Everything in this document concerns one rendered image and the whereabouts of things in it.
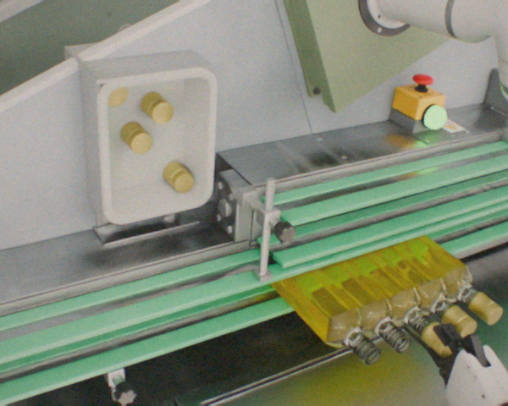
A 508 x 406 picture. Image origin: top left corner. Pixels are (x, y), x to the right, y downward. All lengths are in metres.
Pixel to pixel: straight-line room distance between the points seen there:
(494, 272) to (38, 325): 0.96
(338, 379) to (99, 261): 0.42
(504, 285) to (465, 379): 0.56
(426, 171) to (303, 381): 0.42
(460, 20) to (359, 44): 0.20
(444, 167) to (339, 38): 0.31
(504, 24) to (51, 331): 0.71
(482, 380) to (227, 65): 0.59
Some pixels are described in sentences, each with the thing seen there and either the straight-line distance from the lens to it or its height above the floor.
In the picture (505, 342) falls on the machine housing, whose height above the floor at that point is 1.11.
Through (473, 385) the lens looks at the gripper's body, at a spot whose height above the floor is 1.27.
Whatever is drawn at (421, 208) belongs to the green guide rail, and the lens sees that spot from 1.19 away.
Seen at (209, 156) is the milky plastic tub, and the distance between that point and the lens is 0.97.
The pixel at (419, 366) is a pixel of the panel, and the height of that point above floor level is 1.10.
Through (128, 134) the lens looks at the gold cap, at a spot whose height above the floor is 0.80.
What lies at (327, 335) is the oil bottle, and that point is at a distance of 0.97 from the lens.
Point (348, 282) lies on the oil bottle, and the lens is 1.03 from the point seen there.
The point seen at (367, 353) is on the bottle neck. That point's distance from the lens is 0.93.
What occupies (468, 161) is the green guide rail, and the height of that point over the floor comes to 0.92.
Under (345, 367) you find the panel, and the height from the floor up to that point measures 1.04.
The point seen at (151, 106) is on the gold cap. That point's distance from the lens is 0.94.
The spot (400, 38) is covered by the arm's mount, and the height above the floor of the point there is 0.82.
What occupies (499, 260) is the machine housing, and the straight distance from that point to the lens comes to 1.53.
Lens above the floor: 1.61
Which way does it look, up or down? 46 degrees down
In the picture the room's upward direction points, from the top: 133 degrees clockwise
